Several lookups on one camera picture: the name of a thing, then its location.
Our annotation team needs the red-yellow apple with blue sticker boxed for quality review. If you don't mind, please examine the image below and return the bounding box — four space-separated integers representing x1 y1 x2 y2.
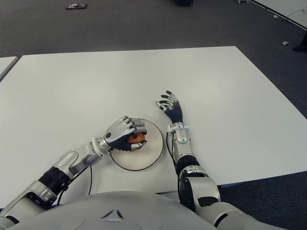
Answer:
127 133 147 145

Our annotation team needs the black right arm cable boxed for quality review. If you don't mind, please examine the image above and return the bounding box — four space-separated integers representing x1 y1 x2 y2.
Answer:
165 131 183 204

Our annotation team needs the grey robot torso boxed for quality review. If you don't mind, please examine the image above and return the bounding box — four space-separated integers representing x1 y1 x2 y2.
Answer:
9 190 216 230

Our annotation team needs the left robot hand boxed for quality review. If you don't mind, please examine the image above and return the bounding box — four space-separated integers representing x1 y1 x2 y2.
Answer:
103 115 148 152

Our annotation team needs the white table with cables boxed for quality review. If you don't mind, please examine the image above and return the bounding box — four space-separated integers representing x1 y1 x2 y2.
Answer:
249 0 307 24

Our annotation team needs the dark patterned floor object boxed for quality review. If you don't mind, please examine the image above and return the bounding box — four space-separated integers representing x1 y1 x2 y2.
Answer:
66 3 88 10

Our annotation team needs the white plate with black rim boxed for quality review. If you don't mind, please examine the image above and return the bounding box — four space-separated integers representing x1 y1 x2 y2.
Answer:
109 117 165 172

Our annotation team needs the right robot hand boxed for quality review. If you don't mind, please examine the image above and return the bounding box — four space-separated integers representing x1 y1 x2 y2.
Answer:
154 90 184 125

